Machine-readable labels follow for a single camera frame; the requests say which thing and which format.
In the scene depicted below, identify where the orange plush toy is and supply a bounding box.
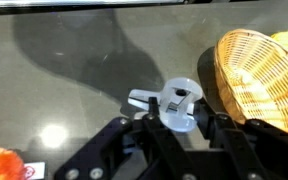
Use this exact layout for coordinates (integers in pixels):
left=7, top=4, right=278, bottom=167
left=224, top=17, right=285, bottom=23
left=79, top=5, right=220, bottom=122
left=0, top=147, right=47, bottom=180

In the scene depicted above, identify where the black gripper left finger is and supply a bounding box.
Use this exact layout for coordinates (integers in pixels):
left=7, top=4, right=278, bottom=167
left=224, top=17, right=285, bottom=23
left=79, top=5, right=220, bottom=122
left=54, top=97, right=202, bottom=180

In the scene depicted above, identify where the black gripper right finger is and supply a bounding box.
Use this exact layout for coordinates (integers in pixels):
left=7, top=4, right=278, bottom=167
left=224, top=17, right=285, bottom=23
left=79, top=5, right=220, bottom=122
left=193, top=98, right=288, bottom=180

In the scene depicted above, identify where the oval wicker basket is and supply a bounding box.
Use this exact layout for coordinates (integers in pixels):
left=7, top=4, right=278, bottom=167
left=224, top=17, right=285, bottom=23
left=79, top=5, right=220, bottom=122
left=213, top=28, right=288, bottom=141

